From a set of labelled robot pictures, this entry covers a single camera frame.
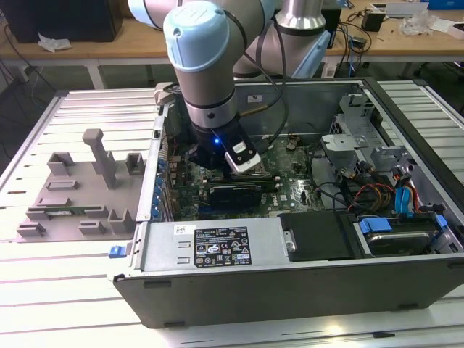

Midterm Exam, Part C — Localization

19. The wooden desk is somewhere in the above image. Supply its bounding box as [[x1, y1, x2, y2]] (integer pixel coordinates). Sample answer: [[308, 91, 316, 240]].
[[0, 0, 464, 90]]

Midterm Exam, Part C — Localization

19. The grey power supply with label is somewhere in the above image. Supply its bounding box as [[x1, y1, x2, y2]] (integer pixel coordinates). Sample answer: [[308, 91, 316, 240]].
[[139, 219, 291, 273]]

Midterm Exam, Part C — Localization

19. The small black cube box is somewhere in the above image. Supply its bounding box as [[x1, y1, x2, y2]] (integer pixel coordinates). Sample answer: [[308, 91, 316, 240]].
[[361, 9, 385, 32]]

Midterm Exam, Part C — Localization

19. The blue flat data wire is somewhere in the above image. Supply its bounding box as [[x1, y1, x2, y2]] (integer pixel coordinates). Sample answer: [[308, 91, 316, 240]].
[[393, 186, 416, 218]]

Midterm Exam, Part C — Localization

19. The green RAM stick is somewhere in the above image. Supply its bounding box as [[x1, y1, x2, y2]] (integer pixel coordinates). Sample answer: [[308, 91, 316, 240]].
[[46, 207, 102, 215]]

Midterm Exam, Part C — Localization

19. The hard disk in carrier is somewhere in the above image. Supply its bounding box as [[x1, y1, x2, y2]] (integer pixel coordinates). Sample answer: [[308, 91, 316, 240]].
[[364, 231, 436, 257]]

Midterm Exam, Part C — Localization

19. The crumpled white paper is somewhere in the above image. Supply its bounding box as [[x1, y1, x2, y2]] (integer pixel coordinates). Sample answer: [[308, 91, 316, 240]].
[[37, 32, 73, 53]]

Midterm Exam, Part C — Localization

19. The black graphics card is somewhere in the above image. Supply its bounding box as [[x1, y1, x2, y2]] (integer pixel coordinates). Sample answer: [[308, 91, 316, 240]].
[[208, 184, 262, 210]]

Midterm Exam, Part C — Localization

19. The flat white box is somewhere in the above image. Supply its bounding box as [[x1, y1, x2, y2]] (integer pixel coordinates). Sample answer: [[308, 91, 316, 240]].
[[440, 17, 464, 39]]

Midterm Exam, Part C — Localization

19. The black computer tower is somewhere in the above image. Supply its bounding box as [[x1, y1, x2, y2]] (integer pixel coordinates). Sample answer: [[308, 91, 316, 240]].
[[0, 0, 124, 44]]

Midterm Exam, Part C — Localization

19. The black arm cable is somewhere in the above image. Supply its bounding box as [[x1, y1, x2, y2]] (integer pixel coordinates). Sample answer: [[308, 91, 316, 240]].
[[223, 9, 291, 153]]

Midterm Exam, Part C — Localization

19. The tall black box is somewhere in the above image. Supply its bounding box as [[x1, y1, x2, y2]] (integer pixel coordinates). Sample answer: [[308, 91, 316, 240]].
[[324, 7, 344, 50]]

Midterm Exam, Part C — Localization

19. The blue box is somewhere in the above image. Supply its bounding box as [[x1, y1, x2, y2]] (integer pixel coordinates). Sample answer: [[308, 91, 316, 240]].
[[427, 0, 464, 11]]

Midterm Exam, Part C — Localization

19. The open dark PC case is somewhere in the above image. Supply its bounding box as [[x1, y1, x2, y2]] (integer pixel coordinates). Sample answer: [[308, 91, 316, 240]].
[[107, 76, 464, 329]]

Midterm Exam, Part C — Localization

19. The black RAM slot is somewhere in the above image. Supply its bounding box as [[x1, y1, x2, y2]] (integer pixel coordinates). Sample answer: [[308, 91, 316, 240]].
[[202, 174, 278, 184], [181, 181, 282, 193]]

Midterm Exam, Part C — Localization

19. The silver metal drive cage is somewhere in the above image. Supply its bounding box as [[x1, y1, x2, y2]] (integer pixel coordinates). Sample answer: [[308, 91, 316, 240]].
[[320, 92, 418, 182]]

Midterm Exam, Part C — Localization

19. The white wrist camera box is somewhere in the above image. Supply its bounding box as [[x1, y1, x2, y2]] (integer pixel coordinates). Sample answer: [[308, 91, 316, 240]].
[[223, 132, 262, 175]]

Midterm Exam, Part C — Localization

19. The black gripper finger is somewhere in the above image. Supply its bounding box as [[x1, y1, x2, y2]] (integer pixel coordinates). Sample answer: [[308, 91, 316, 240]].
[[187, 144, 219, 170]]

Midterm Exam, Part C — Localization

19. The crumpled clear plastic bag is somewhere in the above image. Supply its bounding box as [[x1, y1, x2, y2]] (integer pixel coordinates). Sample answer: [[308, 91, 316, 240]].
[[400, 10, 442, 37]]

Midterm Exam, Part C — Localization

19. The black drive bay cover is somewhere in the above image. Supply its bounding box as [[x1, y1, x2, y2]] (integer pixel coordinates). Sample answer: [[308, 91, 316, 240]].
[[277, 211, 358, 262]]

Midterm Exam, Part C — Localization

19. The grey parts rack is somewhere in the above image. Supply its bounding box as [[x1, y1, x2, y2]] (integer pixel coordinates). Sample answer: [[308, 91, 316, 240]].
[[14, 128, 148, 243]]

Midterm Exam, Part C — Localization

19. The grey case release latch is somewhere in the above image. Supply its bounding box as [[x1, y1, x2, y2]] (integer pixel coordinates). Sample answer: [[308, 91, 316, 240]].
[[154, 82, 182, 106]]

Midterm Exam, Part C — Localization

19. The green motherboard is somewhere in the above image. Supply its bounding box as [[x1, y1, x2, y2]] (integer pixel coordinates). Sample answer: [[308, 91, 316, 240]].
[[159, 136, 327, 220]]

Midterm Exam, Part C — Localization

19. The blue carrier handle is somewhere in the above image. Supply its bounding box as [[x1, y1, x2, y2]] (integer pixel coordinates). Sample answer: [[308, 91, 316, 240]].
[[357, 217, 393, 236]]

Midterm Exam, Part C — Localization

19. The red yellow wire bundle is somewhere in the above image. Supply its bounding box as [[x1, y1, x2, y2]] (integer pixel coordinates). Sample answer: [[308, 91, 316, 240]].
[[347, 183, 396, 213]]

